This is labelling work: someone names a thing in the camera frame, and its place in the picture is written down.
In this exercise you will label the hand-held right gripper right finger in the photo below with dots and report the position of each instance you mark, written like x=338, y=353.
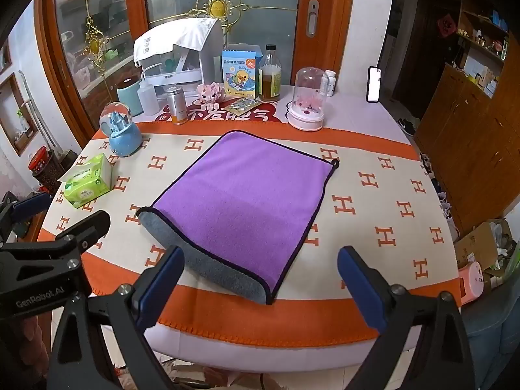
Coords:
x=361, y=288

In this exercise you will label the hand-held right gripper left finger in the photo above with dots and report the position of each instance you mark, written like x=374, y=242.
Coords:
x=160, y=288

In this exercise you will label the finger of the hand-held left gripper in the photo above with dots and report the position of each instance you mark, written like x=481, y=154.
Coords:
x=28, y=206
x=87, y=227

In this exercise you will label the purple and grey towel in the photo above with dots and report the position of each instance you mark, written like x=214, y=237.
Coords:
x=243, y=203

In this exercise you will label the brown woven basket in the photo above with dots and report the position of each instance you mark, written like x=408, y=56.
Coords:
x=55, y=174

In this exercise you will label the green tissue pack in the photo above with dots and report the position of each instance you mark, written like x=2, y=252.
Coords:
x=87, y=183

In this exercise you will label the red basket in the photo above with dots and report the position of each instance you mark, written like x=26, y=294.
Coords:
x=38, y=158

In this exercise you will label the orange and cream patterned blanket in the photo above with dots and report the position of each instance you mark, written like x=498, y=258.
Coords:
x=386, y=219

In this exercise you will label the blue snow globe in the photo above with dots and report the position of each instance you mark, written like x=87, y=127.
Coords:
x=122, y=134

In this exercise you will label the pink plastic device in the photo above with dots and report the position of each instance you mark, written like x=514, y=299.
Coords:
x=471, y=282

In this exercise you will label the cardboard box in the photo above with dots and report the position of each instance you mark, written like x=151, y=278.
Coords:
x=475, y=243

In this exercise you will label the teal cylinder humidifier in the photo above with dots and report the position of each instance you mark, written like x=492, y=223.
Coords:
x=129, y=95

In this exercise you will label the blue plastic bin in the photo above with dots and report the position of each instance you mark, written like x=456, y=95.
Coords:
x=495, y=333

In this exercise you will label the white squeeze bottle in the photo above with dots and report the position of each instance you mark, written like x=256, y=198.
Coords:
x=148, y=97

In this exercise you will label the silver and orange can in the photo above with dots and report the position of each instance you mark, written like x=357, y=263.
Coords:
x=176, y=105

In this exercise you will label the black shoe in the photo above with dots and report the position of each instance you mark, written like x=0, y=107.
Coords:
x=407, y=126

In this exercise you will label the small gold door ornament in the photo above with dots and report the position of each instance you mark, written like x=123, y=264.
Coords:
x=94, y=44

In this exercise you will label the pink glass dome ornament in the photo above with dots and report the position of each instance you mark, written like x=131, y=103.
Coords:
x=306, y=118

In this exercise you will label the wooden cabinet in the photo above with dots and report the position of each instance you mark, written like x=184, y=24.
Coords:
x=467, y=138

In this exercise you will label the pink toy pig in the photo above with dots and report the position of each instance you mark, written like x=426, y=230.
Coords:
x=211, y=91

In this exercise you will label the red printed table mat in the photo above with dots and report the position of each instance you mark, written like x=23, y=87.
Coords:
x=252, y=117

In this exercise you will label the blister pack of pills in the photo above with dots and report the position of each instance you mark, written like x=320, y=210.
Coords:
x=241, y=106

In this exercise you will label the smartphone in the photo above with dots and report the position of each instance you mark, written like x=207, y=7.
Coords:
x=374, y=85

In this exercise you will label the white pill bottle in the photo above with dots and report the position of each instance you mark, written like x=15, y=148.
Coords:
x=331, y=84

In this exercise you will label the white countertop appliance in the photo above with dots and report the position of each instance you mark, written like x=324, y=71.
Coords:
x=211, y=61

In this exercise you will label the blue duck print box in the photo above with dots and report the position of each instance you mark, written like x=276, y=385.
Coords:
x=239, y=77

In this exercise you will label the amber glass bottle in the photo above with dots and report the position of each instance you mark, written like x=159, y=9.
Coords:
x=270, y=83

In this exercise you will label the dark wooden door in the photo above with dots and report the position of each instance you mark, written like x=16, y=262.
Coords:
x=422, y=48

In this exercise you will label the large gold door ornament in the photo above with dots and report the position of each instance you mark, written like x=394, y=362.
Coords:
x=217, y=8

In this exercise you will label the wooden glass sliding door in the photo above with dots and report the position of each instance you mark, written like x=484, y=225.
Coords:
x=325, y=28

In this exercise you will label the wooden wall shelf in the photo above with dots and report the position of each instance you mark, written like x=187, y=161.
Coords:
x=483, y=40

